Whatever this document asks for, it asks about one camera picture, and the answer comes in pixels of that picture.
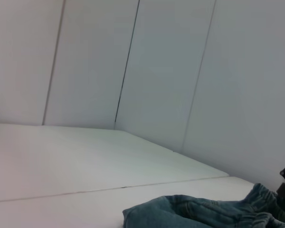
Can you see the blue denim shorts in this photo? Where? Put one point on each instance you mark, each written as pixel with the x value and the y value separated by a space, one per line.
pixel 204 211

